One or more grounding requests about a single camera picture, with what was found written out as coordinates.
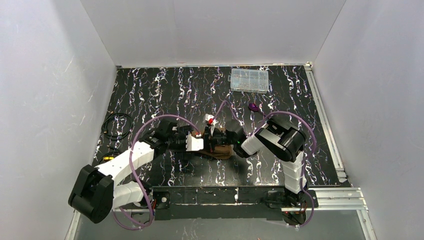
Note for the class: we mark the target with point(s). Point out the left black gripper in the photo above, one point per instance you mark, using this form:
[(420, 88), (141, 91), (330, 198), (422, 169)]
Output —
[(185, 139)]

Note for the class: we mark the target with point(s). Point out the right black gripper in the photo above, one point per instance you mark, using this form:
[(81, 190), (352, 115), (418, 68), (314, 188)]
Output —
[(219, 138)]

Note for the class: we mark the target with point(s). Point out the black coiled cable yellow plug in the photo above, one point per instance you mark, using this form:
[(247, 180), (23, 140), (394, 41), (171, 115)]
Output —
[(116, 127)]

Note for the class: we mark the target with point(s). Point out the purple spoon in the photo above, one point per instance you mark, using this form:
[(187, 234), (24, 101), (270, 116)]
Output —
[(254, 108)]

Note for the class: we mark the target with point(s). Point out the brown burlap napkin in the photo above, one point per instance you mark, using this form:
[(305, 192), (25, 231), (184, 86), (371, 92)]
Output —
[(218, 152)]

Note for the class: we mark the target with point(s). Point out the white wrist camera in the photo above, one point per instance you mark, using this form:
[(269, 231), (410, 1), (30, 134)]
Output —
[(194, 144), (211, 122)]

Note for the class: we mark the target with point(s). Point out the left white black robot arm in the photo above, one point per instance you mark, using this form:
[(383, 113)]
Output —
[(115, 183)]

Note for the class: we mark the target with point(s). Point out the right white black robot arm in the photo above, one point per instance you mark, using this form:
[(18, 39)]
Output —
[(277, 135)]

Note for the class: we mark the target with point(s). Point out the clear plastic organizer box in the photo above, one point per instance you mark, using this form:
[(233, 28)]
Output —
[(249, 81)]

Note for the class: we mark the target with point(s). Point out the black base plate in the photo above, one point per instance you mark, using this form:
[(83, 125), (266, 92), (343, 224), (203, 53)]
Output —
[(225, 202)]

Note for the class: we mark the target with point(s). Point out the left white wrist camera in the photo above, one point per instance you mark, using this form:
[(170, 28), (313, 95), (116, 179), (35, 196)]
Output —
[(194, 144)]

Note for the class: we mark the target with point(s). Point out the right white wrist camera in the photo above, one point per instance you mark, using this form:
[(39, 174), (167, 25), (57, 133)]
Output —
[(211, 122)]

